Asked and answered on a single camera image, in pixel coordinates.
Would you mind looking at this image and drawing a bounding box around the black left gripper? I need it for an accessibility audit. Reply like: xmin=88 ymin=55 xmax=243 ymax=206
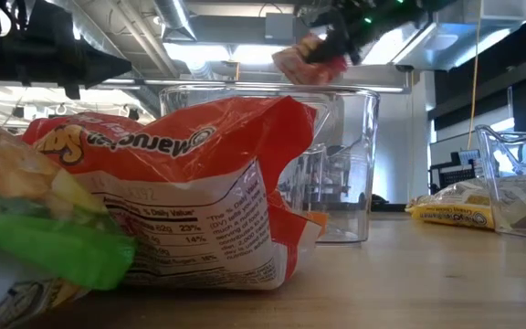
xmin=0 ymin=38 xmax=133 ymax=101

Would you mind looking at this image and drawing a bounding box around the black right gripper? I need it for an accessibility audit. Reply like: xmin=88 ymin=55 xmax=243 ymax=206
xmin=295 ymin=0 xmax=364 ymax=66

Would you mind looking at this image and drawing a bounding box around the green lime chili shrimp pack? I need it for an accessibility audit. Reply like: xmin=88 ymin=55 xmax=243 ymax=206
xmin=0 ymin=107 xmax=137 ymax=329

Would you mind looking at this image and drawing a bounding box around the gray ceiling junction box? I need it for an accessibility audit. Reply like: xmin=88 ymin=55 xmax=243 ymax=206
xmin=264 ymin=12 xmax=299 ymax=48

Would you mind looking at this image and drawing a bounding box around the long linear ceiling light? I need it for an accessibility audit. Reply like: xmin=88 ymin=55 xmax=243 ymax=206
xmin=87 ymin=76 xmax=413 ymax=96

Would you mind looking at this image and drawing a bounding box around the bright ceiling light panel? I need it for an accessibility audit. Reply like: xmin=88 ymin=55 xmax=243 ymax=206
xmin=164 ymin=42 xmax=291 ymax=66

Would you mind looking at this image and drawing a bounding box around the white ceiling air unit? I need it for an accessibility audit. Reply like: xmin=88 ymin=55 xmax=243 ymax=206
xmin=389 ymin=0 xmax=526 ymax=73

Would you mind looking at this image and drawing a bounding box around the clear plastic storage bin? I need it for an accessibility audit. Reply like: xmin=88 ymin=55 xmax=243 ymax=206
xmin=159 ymin=84 xmax=382 ymax=246
xmin=475 ymin=123 xmax=526 ymax=242

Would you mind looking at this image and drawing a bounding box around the black pegboard rack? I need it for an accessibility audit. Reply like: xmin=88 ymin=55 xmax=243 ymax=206
xmin=428 ymin=149 xmax=488 ymax=196

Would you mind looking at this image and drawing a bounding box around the silver spiral ventilation duct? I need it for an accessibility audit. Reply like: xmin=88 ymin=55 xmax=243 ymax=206
xmin=153 ymin=0 xmax=198 ymax=43

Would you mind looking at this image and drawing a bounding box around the yellow hanging cord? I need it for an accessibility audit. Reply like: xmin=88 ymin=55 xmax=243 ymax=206
xmin=466 ymin=0 xmax=484 ymax=151

